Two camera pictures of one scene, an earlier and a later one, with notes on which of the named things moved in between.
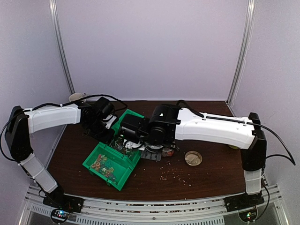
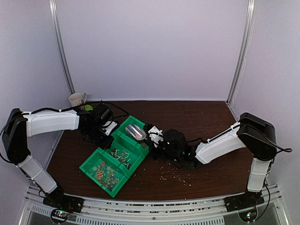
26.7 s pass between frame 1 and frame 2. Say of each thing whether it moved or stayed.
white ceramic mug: stayed
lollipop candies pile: moved
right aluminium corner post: stayed
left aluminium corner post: stayed
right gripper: moved
